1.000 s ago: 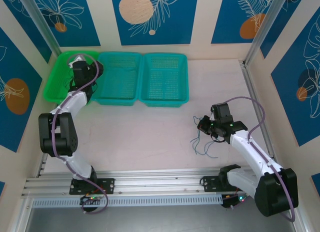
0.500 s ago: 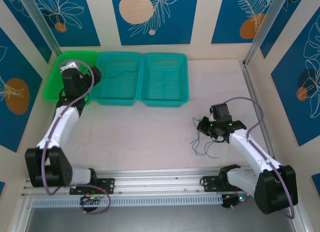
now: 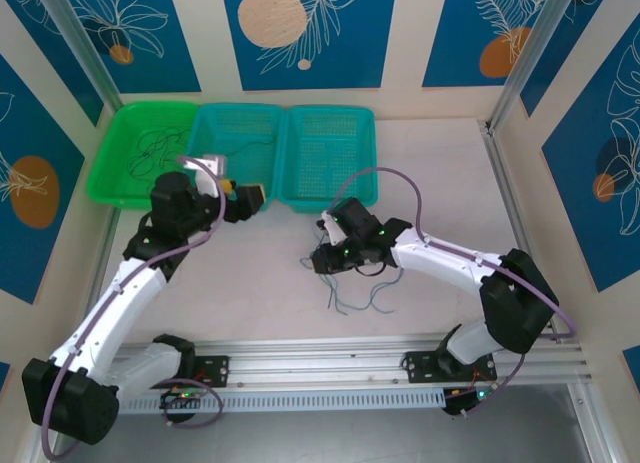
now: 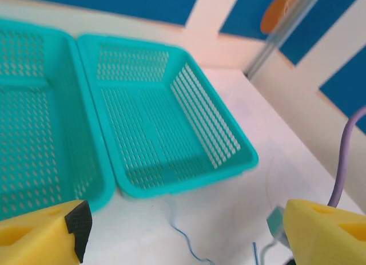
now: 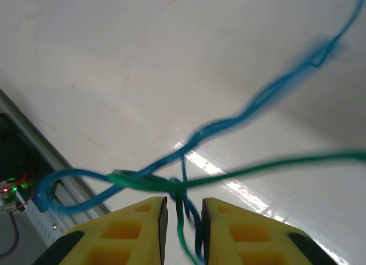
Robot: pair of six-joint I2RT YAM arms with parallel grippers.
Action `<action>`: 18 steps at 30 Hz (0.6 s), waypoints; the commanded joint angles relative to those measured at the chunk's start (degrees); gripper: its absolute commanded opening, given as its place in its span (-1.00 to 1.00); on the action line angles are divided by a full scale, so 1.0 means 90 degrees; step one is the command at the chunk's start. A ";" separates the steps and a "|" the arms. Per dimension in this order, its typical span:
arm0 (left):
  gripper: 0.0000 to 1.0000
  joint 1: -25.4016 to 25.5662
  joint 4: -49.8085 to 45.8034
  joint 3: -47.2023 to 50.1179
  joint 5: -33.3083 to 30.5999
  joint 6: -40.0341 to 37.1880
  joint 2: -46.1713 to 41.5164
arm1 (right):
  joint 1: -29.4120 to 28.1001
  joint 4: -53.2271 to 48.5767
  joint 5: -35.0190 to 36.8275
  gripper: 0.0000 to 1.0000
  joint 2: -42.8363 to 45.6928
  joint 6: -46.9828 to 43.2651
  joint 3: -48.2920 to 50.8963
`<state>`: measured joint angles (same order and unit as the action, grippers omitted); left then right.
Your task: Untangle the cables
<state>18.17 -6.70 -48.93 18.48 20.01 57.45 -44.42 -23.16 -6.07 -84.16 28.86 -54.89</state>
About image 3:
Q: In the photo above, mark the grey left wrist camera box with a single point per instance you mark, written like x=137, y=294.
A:
x=210, y=165

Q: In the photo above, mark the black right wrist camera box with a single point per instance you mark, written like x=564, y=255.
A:
x=355, y=213

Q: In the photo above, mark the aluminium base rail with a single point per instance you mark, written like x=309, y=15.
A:
x=310, y=363

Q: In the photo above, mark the small controller board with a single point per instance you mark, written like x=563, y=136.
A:
x=465, y=400
x=180, y=398

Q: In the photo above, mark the teal plastic mesh basket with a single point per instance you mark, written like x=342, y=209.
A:
x=250, y=168
x=327, y=203

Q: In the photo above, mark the green plastic mesh basket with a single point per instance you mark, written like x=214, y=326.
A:
x=110, y=183

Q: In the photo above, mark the blue floral wall panel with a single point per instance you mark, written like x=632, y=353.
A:
x=350, y=43
x=30, y=133
x=45, y=58
x=460, y=33
x=165, y=58
x=575, y=208
x=565, y=58

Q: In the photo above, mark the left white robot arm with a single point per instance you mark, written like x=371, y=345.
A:
x=115, y=303

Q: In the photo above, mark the aluminium frame post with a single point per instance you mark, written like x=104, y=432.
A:
x=535, y=48
x=80, y=38

